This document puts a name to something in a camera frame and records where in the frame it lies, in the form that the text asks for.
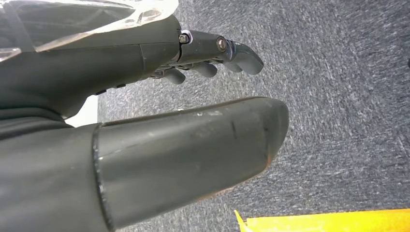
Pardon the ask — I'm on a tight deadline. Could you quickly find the clear plastic cover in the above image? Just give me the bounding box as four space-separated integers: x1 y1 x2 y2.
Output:
0 0 179 62

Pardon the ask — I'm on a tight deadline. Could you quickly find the robot left arm ribbed sleeve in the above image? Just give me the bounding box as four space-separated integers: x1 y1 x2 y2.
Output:
0 107 73 140

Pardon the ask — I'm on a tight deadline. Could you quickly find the yellow board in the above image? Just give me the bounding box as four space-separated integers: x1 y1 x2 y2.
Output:
234 208 410 232

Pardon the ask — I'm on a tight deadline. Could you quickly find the dark grey carpet mat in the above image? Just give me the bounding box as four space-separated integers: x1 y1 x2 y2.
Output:
97 0 410 232

